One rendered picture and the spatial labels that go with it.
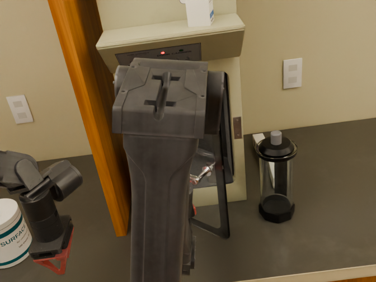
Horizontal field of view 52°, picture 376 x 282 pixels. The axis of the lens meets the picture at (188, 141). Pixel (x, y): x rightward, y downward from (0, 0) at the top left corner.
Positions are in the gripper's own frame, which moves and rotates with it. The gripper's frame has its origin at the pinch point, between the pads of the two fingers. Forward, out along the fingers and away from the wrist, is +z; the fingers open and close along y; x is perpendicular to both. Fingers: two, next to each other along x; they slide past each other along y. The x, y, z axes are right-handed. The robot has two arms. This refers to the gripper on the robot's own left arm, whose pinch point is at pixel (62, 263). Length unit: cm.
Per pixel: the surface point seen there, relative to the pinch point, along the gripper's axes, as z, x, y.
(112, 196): 1.5, -8.2, 23.5
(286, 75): -5, -70, 74
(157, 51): -36, -27, 24
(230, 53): -32, -43, 28
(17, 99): -10, 31, 75
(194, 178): -10.4, -31.0, 10.4
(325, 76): -2, -85, 75
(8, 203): 1.5, 21.8, 26.5
